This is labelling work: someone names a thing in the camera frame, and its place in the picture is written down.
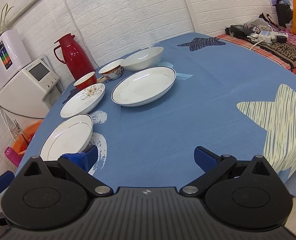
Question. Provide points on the large blue-rimmed white plate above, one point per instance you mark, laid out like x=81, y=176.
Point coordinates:
x=144, y=87

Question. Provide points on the floral white plate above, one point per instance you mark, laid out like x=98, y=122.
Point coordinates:
x=84, y=101

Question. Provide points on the blue patterned tablecloth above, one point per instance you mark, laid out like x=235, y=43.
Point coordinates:
x=226, y=98

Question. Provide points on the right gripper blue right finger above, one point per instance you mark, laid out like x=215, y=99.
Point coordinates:
x=215, y=168

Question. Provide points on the white water purifier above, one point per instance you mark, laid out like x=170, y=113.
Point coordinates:
x=13, y=56

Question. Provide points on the large white bowl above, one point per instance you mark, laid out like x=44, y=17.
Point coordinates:
x=143, y=59

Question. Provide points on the pink plastic cup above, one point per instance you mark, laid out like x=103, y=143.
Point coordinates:
x=12, y=156

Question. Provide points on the white power strip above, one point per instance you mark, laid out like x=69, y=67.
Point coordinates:
x=272, y=36

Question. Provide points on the white bowl red pattern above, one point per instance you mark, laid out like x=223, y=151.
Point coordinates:
x=112, y=70

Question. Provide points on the white countertop appliance with screen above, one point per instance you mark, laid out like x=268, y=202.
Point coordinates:
x=30, y=94

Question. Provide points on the dark patterned cloth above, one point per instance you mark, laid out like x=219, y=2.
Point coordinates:
x=284, y=51

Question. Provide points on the red bowl white inside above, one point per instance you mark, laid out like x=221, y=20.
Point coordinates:
x=85, y=81

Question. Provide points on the orange plastic basin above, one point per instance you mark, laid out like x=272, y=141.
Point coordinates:
x=20, y=145

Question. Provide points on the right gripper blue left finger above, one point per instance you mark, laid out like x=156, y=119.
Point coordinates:
x=77, y=166

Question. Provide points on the red thermos jug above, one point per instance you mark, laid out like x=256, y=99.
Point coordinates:
x=69, y=52

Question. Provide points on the green plant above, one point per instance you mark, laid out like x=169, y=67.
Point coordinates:
x=4, y=12

